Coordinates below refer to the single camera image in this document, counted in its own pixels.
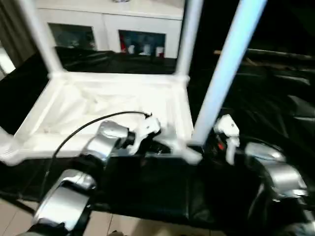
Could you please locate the white plastic table top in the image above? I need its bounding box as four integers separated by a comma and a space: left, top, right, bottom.
0, 70, 203, 167

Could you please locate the black mat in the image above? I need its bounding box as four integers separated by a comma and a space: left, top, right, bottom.
0, 47, 315, 232

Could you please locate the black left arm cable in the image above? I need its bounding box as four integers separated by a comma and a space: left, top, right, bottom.
38, 111, 153, 197

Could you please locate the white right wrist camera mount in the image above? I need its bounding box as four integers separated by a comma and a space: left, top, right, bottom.
214, 114, 241, 165

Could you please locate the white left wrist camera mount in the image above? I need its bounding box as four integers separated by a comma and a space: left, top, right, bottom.
129, 117, 162, 148

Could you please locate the white plastic table leg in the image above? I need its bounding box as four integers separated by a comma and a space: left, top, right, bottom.
173, 0, 204, 82
189, 0, 269, 147
16, 0, 68, 82

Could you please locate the black metal bar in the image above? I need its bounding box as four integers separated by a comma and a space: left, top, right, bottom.
246, 47, 315, 62

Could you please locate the white cabinet with glass doors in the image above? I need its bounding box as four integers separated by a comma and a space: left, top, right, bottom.
34, 0, 186, 59

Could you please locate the black metal stand leg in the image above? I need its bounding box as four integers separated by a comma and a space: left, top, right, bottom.
0, 197, 36, 215

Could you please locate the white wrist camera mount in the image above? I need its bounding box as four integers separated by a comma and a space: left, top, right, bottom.
214, 114, 241, 165
129, 117, 162, 148

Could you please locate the grey curtain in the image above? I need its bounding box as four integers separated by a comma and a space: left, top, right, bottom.
0, 0, 38, 67

